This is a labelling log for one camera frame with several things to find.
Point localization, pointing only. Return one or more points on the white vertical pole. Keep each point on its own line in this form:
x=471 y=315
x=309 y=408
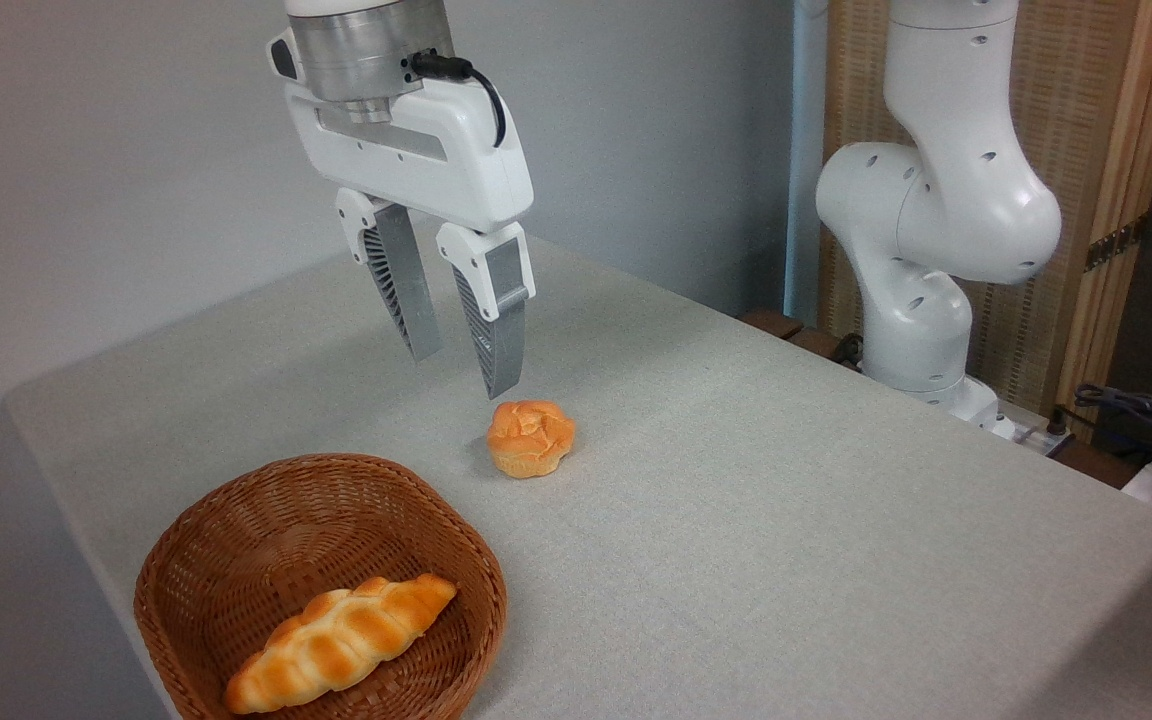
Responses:
x=804 y=150

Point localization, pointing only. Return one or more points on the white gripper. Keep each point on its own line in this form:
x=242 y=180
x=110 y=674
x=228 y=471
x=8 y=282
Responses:
x=456 y=150

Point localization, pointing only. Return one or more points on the grey tablecloth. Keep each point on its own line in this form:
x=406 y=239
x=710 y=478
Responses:
x=786 y=520

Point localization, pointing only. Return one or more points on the brown wicker basket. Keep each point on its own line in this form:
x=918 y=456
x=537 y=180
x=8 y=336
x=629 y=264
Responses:
x=236 y=540

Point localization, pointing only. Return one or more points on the long braided bread loaf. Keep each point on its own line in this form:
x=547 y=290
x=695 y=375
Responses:
x=336 y=645

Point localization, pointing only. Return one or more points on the round orange bread roll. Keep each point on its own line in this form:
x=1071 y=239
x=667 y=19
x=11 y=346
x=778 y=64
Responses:
x=530 y=438

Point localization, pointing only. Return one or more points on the metal screen hinge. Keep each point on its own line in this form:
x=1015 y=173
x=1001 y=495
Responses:
x=1116 y=243

